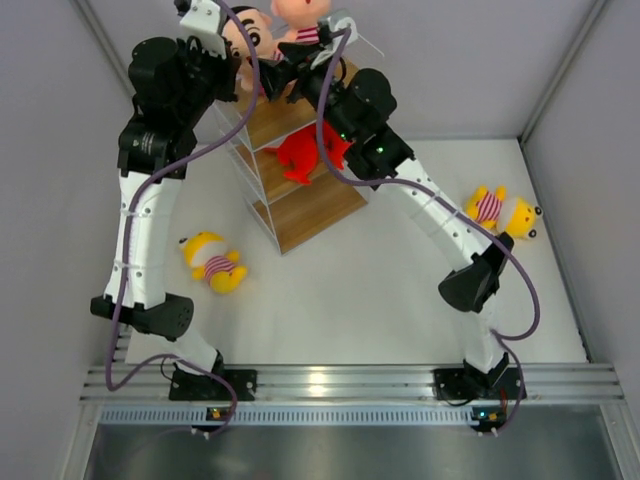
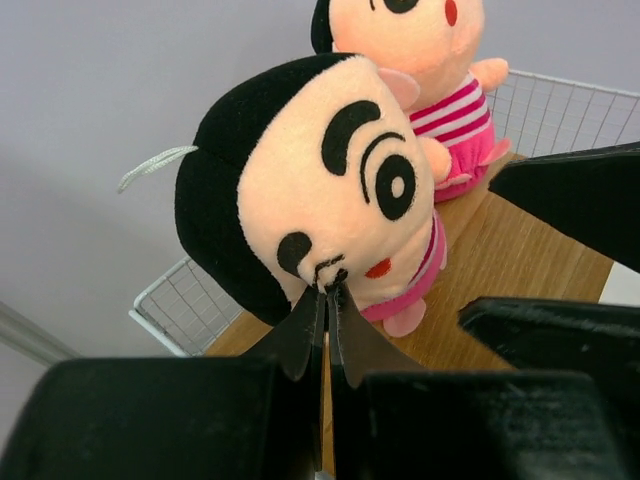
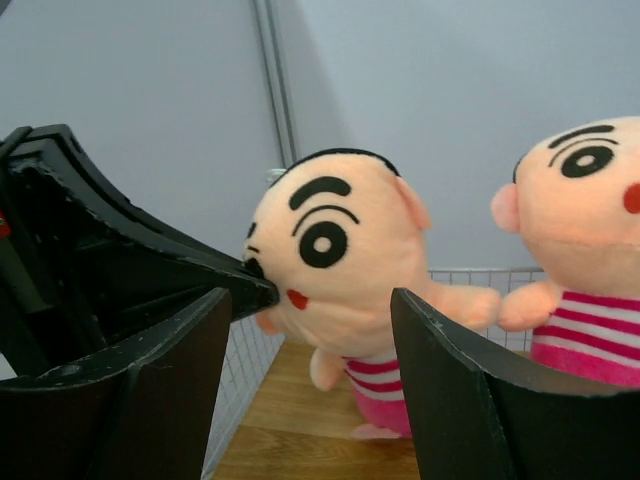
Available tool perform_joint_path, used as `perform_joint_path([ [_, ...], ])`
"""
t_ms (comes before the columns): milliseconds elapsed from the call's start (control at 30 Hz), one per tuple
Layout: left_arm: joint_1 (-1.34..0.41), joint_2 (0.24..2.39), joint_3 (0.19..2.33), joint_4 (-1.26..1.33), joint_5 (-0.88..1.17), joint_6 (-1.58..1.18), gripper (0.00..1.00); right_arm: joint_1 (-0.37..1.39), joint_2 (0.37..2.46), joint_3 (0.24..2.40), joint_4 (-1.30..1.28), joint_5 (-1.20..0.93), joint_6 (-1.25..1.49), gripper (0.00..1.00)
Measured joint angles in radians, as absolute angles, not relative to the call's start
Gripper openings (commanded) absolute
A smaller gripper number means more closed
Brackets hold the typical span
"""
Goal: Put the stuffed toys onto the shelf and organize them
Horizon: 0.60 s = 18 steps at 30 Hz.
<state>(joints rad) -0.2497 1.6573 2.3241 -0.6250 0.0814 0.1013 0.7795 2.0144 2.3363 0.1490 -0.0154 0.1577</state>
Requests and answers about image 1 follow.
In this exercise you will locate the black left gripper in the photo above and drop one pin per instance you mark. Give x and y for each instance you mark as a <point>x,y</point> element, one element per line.
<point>190,50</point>

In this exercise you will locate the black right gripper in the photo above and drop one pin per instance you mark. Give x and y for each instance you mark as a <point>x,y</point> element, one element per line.
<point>295,67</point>

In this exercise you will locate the pink black-haired boy doll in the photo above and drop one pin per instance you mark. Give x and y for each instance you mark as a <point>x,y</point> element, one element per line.
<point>257,24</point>

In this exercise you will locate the pink bald baby doll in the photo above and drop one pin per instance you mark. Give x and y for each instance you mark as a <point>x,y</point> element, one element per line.
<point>301,17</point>

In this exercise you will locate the red shark plush toy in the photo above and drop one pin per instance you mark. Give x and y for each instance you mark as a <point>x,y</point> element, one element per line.
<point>298,152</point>

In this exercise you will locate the yellow bear plush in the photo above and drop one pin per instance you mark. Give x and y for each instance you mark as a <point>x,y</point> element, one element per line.
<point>211,260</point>
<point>503,213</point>

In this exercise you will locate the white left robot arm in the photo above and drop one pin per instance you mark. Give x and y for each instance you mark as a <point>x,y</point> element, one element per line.
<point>175,82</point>

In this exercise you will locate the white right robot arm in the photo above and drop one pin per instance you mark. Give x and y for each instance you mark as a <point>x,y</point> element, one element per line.
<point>380,160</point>

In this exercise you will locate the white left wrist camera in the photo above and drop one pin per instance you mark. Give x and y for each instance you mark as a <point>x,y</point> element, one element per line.
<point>204,20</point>

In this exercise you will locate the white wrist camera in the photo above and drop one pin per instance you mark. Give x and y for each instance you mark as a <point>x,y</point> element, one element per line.
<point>204,20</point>
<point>336,26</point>

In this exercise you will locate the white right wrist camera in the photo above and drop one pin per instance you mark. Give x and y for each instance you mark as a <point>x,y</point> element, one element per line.
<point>336,26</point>

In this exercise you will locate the white wire wooden shelf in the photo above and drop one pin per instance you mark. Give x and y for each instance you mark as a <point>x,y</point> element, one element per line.
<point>290,213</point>

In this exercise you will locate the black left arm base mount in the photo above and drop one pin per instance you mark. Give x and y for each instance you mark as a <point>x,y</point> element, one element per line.
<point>190,387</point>

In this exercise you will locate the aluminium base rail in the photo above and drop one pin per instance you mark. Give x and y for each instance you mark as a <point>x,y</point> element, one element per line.
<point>544,383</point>

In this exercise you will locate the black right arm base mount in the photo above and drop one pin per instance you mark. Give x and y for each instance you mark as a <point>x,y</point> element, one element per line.
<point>459,385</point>

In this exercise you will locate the slotted grey cable duct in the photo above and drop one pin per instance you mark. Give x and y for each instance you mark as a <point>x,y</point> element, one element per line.
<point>273,415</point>

